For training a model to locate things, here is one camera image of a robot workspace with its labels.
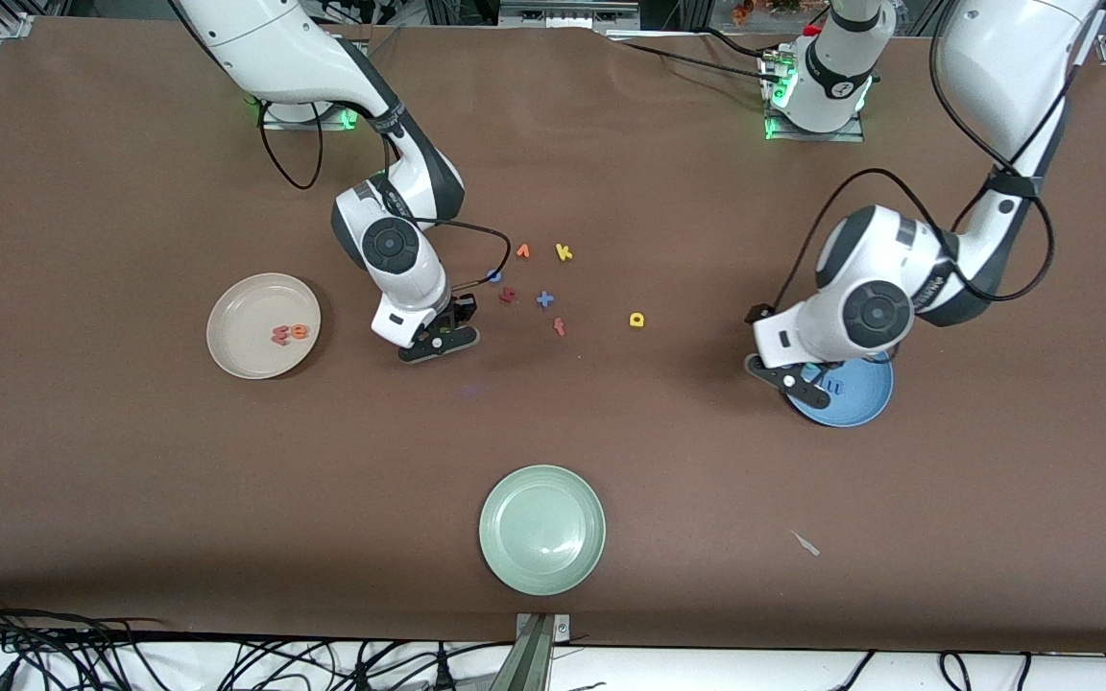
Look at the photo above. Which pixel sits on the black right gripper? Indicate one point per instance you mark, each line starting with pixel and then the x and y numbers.
pixel 462 310

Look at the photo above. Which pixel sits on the blue letter m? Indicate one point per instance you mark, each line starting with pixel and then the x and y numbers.
pixel 837 392

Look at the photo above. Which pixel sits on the pink letter w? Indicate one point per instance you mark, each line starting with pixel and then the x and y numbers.
pixel 279 336

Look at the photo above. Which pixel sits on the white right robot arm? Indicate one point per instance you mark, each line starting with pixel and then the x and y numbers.
pixel 390 245

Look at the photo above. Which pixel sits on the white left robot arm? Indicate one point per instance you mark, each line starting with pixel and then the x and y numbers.
pixel 877 312

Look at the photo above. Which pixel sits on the blue plate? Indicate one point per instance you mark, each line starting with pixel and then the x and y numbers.
pixel 860 403

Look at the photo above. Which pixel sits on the beige brown plate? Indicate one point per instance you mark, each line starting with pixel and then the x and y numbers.
pixel 263 355

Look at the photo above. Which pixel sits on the green plate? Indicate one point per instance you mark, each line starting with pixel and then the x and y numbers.
pixel 541 530

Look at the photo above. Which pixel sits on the small white paper scrap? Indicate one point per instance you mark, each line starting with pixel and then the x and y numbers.
pixel 807 545

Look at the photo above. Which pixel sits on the orange background objects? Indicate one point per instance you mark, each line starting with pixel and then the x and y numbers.
pixel 743 11

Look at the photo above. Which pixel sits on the grey metal box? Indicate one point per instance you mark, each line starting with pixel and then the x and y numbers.
pixel 563 14

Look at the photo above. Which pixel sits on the brown table cover mat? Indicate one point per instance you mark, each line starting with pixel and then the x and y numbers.
pixel 131 480

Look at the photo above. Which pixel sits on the black metal frame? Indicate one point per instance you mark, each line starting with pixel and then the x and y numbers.
pixel 462 11

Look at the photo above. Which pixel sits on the metal camera stand bracket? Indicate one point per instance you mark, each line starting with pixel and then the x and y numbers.
pixel 539 662

